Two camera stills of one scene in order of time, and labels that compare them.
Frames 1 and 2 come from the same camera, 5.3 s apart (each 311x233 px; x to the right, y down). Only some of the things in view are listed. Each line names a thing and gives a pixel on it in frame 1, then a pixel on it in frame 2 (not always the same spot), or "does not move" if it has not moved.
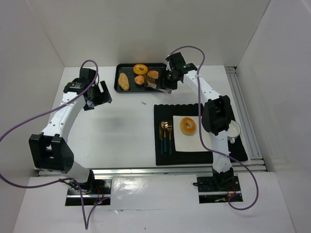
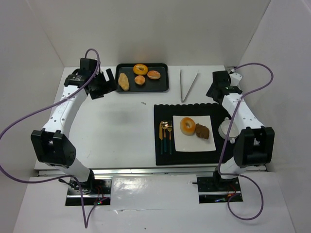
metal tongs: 154,86 → 181,100
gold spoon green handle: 164,124 does not move
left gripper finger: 105,91 → 110,74
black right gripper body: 166,79 → 213,91
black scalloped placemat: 164,142 does not move
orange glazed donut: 191,130 does not move
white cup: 234,130 does not move
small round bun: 139,79 does not move
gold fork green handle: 169,127 does not move
